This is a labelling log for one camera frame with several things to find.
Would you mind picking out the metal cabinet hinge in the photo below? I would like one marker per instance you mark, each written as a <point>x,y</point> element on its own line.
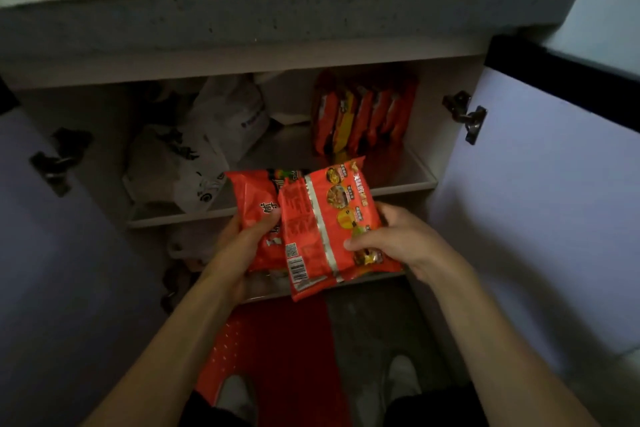
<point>467,116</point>
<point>60,161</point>

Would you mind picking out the person's black trousers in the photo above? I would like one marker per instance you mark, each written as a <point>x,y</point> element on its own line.
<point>435,409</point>

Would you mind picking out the person's right forearm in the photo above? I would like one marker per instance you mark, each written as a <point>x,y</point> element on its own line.
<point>490,341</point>

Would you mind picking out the person's right white shoe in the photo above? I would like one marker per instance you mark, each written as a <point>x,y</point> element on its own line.
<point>402,376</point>

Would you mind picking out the red noodle packet silver seam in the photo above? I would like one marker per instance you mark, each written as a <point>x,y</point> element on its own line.
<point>320,226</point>

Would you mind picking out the person's left thumb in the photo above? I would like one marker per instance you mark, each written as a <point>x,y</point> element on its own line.
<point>264,226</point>

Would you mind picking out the person's white shoe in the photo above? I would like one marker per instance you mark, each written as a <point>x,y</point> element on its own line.
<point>235,396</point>
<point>402,376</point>

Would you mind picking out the white cabinet door black edge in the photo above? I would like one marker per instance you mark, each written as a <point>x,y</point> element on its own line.
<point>545,211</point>

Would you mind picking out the white cabinet shelf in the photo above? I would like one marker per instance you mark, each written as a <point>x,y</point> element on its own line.
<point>400,174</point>

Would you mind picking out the grey stone countertop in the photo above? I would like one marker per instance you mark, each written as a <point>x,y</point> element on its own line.
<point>280,16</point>

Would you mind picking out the red noodle packet front side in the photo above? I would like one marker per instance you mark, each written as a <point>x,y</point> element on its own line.
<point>255,196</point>

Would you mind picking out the white plastic bag black print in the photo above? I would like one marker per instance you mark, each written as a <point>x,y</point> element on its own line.
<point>172,169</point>

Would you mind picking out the person's right thumb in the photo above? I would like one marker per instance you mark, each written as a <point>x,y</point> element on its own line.
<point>370,241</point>

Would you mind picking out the white plastic bag small print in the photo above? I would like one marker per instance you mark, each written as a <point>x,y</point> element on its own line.
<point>232,116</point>

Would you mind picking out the person's left forearm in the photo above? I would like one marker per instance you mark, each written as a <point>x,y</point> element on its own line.
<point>165,356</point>

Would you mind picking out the person's left hand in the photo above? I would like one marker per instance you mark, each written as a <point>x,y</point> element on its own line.
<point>232,256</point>

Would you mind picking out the dark object in cabinet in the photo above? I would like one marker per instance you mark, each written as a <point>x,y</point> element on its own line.
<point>177,286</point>

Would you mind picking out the red plastic stool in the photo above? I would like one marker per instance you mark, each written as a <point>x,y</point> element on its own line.
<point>285,351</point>

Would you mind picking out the person's left white shoe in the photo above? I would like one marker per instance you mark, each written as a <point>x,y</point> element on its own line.
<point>235,396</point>

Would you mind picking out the person's right hand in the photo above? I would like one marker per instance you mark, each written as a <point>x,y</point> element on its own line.
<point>410,241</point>

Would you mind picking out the row of red noodle packets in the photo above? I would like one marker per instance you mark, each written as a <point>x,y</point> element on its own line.
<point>360,114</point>

